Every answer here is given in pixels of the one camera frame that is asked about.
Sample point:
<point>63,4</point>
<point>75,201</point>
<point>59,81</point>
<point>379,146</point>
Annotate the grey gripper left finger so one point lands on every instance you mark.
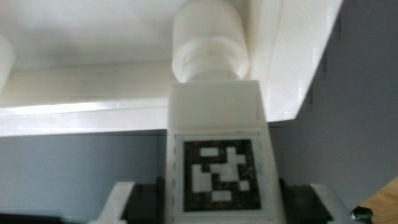
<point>134,205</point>

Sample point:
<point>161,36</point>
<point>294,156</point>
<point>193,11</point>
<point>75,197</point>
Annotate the white leg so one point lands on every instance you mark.
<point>221,174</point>

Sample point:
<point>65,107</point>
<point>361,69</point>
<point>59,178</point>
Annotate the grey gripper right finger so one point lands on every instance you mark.
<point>313,206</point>

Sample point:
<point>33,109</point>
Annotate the white square tabletop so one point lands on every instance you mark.
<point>120,64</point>

